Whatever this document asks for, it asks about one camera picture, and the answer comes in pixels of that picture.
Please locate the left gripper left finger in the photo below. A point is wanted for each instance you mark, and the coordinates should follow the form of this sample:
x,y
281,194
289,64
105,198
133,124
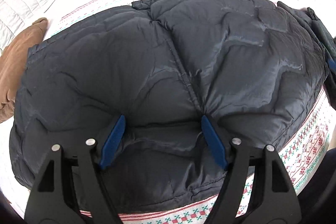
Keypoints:
x,y
69,187

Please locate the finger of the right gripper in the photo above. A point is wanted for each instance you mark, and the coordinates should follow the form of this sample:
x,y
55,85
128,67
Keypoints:
x,y
332,65

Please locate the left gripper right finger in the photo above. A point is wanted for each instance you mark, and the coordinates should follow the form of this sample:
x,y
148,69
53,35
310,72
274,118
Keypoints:
x,y
257,187

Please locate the black quilted puffer jacket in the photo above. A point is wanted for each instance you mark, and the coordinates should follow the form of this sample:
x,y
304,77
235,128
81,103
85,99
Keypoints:
x,y
168,92

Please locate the brown folded garment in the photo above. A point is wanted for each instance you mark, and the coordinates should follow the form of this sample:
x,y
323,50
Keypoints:
x,y
13,62

